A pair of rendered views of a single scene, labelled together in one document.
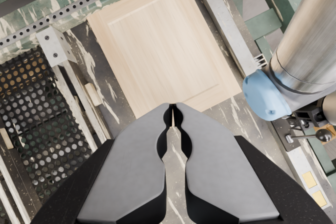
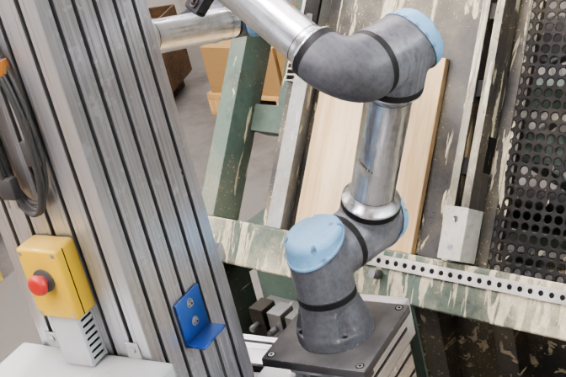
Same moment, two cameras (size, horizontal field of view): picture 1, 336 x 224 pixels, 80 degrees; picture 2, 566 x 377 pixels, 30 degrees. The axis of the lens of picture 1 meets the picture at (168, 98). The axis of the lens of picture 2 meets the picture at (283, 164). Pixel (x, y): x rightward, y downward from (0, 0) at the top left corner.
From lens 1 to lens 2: 216 cm
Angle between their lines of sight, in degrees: 41
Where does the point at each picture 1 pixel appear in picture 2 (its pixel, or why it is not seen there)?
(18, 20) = (473, 302)
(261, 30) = (274, 112)
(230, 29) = (291, 125)
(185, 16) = (320, 174)
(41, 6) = (438, 297)
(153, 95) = not seen: hidden behind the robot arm
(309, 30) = (214, 28)
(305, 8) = (210, 35)
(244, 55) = (298, 88)
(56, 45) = (446, 230)
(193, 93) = not seen: hidden behind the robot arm
